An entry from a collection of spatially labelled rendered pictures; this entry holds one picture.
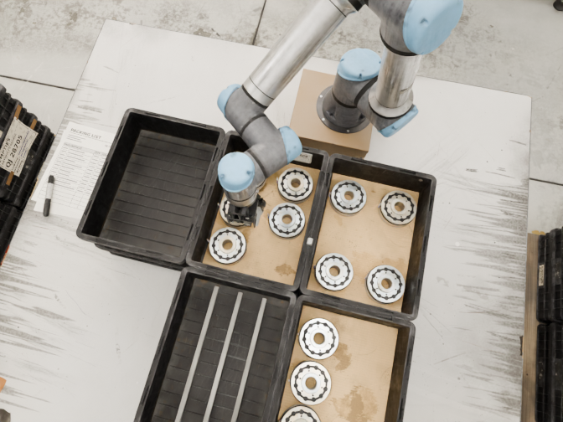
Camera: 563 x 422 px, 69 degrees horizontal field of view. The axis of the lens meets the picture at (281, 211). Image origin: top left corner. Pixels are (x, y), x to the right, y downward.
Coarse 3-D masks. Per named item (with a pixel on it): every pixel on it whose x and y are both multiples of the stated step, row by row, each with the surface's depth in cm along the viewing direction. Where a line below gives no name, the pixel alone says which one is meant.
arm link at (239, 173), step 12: (228, 156) 84; (240, 156) 84; (228, 168) 83; (240, 168) 83; (252, 168) 84; (228, 180) 83; (240, 180) 83; (252, 180) 86; (228, 192) 88; (240, 192) 87; (252, 192) 91
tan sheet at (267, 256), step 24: (288, 168) 124; (312, 168) 124; (264, 192) 122; (312, 192) 122; (264, 216) 119; (264, 240) 117; (288, 240) 117; (216, 264) 115; (240, 264) 115; (264, 264) 115; (288, 264) 115
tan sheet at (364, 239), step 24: (384, 192) 122; (408, 192) 122; (336, 216) 120; (360, 216) 120; (336, 240) 117; (360, 240) 117; (384, 240) 117; (408, 240) 117; (312, 264) 115; (360, 264) 115; (384, 264) 115; (312, 288) 113; (360, 288) 113
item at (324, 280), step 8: (328, 256) 113; (336, 256) 113; (344, 256) 113; (320, 264) 112; (344, 264) 112; (320, 272) 112; (344, 272) 111; (352, 272) 111; (320, 280) 111; (328, 280) 111; (336, 280) 111; (344, 280) 111; (328, 288) 110; (336, 288) 110
